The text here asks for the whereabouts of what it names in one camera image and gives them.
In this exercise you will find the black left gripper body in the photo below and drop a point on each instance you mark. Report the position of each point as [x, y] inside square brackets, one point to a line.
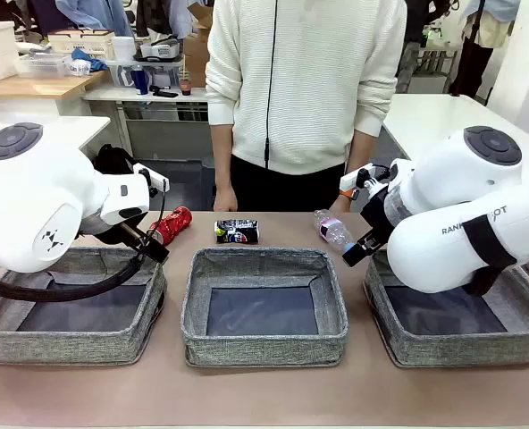
[121, 233]

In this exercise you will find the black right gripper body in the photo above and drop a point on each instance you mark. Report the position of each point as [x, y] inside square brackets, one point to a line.
[380, 214]

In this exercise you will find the crushed red can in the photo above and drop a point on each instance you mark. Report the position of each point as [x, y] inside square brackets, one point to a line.
[175, 223]

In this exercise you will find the clear bottle with pink label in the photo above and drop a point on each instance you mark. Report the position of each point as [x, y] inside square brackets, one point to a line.
[331, 228]

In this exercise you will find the crushed black can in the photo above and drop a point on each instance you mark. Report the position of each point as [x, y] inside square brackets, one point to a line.
[237, 231]

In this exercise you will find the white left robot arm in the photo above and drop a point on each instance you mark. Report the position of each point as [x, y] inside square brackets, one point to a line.
[32, 201]

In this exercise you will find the person's right forearm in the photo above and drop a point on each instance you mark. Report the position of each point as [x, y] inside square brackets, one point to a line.
[223, 156]

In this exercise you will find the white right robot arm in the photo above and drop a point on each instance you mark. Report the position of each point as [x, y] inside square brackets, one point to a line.
[447, 187]

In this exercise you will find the person's left forearm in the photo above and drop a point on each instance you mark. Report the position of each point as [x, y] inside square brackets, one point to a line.
[358, 152]

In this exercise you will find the person's left hand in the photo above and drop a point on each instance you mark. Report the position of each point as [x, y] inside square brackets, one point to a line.
[341, 206]

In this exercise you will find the person's right hand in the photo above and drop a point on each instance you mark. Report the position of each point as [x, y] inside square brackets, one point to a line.
[225, 201]

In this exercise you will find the orange wrist watch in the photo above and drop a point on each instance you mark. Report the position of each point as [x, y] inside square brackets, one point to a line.
[346, 193]

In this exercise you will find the black backpack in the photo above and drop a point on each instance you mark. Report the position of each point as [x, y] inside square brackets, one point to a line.
[112, 158]

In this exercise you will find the grey fabric basket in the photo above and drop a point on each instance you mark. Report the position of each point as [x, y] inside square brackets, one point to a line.
[68, 346]
[264, 346]
[461, 348]

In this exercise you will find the white desk with lower shelf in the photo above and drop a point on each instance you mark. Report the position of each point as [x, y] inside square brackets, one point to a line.
[112, 94]

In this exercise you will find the person in white sweater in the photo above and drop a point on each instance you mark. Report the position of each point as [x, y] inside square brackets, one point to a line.
[304, 89]

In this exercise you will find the small black device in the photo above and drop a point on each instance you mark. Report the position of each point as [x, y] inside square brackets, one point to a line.
[164, 92]

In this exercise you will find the background person in dark top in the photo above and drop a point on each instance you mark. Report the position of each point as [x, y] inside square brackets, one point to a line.
[409, 67]

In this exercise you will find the dark blue water bottle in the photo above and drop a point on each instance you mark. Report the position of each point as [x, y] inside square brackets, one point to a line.
[139, 82]

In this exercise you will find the brown drink cup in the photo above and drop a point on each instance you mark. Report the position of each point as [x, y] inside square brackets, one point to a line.
[186, 85]

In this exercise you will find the clear storage bin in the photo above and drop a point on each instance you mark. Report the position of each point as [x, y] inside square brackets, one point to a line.
[166, 71]

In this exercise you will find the wooden desk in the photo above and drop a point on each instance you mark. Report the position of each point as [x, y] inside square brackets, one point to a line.
[32, 87]

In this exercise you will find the blue cloth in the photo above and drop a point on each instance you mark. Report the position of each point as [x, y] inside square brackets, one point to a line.
[92, 62]

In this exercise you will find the white cylindrical container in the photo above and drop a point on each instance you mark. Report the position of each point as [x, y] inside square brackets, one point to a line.
[123, 48]

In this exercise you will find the clear plastic basket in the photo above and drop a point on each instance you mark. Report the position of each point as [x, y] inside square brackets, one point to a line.
[41, 64]

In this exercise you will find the white and black case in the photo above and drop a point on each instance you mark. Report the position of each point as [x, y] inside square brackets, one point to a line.
[159, 50]

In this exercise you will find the brown cardboard box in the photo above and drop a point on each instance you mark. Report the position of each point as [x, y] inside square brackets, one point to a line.
[197, 49]

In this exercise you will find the background person in beige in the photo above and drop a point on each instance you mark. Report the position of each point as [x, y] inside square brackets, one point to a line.
[483, 27]

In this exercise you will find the hanging light blue shirt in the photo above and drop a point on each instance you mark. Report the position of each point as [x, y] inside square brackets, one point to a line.
[108, 13]

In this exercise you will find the hanging dark jacket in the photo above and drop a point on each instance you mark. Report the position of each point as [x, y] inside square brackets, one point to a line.
[157, 13]

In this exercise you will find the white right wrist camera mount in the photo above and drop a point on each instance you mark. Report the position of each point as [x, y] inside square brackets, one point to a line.
[349, 181]

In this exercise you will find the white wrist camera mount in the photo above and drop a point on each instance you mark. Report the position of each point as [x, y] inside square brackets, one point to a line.
[349, 181]
[155, 178]

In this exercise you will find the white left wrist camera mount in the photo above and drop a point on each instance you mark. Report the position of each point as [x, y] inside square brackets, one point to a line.
[155, 178]

